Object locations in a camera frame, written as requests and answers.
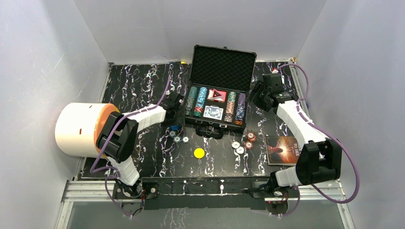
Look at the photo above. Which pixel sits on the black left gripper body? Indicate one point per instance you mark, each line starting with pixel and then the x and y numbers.
pixel 176 99

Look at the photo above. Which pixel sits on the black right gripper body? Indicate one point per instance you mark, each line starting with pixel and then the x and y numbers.
pixel 261 99

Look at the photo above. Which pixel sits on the red playing card deck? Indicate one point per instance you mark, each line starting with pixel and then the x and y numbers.
pixel 224 93

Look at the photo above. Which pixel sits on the blue playing card deck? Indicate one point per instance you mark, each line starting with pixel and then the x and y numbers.
pixel 213 112

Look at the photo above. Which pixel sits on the red triangle warning card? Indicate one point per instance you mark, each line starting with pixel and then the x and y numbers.
pixel 215 95

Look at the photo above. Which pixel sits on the red 5 chip stack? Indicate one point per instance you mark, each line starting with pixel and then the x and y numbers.
pixel 251 136

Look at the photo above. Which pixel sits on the red 5 chip single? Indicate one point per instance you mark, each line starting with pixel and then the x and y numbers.
pixel 248 145

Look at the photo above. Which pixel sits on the yellow round button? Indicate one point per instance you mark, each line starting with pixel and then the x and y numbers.
pixel 199 153

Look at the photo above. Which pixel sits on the blue small blind button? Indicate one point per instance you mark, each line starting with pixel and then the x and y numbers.
pixel 175 128

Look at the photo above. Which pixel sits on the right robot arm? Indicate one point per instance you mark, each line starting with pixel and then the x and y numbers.
pixel 320 157

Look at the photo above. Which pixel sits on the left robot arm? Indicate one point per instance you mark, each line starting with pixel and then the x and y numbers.
pixel 118 135

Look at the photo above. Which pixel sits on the purple and blue chip row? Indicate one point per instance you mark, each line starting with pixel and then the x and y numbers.
pixel 240 110

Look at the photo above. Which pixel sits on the green-yellow chip stack row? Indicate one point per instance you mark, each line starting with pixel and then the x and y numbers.
pixel 190 100

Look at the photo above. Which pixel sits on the red and green chip stack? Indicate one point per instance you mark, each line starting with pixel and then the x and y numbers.
pixel 198 110

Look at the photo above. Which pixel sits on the light blue chip stack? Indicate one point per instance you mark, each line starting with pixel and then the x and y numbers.
pixel 202 95

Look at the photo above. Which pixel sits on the green and orange chip row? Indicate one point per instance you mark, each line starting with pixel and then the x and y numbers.
pixel 229 111

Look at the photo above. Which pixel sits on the black poker chip case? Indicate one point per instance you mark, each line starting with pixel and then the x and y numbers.
pixel 221 69

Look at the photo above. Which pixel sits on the dark hardcover book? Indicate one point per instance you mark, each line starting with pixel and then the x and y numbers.
pixel 282 150

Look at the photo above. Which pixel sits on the white cylinder with orange lid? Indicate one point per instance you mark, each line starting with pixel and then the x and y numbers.
pixel 78 127

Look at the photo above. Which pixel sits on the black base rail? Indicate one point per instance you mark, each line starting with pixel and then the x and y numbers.
pixel 256 193

